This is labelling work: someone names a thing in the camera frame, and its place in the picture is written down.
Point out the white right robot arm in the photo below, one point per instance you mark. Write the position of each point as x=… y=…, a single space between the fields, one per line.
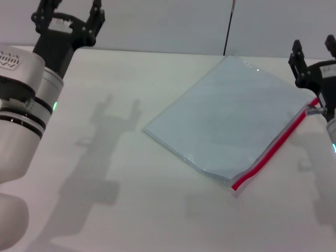
x=332 y=136

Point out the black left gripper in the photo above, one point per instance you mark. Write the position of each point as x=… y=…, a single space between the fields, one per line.
x=59 y=44

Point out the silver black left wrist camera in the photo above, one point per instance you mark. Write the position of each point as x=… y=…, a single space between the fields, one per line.
x=18 y=76

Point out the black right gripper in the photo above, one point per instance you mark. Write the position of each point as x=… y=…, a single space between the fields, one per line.
x=324 y=81

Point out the clear red-zip document bag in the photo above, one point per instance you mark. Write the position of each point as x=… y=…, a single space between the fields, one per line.
x=231 y=118

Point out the silver metal connector plug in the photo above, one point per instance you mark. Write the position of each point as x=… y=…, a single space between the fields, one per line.
x=315 y=110

